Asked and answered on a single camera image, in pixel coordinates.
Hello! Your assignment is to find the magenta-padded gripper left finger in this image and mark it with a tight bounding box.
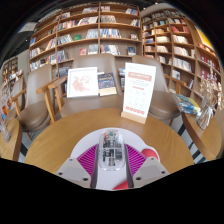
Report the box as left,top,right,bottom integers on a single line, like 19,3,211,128
55,143,100,190

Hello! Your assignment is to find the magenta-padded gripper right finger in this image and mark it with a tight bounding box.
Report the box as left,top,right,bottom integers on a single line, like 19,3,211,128
124,143,170,190

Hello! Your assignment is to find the transparent computer mouse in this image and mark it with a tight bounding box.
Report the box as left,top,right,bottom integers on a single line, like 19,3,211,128
98,129,126,172

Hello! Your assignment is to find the white mouse pad red rest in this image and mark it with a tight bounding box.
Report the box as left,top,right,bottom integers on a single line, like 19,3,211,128
69,127,161,191

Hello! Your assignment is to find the taupe armchair with wooden arms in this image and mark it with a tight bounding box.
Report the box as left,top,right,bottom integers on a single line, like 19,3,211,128
36,53,126,120
9,63,56,141
131,54,188,126

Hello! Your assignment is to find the stack of colourful magazines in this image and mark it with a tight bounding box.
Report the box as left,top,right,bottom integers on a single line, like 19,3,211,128
174,93,202,115

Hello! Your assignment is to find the glass vase with dried flowers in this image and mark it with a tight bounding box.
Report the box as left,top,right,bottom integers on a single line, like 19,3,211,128
196,71,224,130

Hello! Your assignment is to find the white sign on wooden stand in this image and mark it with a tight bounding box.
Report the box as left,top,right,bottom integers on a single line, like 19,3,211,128
120,62,157,125

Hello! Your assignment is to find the white framed floral picture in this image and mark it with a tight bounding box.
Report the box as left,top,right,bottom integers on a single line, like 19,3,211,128
66,66,100,99

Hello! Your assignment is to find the dark blue book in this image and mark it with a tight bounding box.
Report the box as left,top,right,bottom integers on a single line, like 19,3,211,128
97,72,118,97

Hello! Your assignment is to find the small distant bookshelf unit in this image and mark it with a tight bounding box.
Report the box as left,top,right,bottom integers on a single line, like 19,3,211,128
1,56,20,84

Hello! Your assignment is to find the tall curved wooden bookshelf unit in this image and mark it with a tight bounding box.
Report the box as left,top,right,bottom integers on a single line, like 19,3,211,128
141,8,224,111

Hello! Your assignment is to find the wide wooden bookshelf unit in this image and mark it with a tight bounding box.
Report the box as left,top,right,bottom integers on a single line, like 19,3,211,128
28,2,143,73

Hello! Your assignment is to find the white hanging ceiling sign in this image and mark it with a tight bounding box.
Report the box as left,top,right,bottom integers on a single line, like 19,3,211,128
18,22,38,33

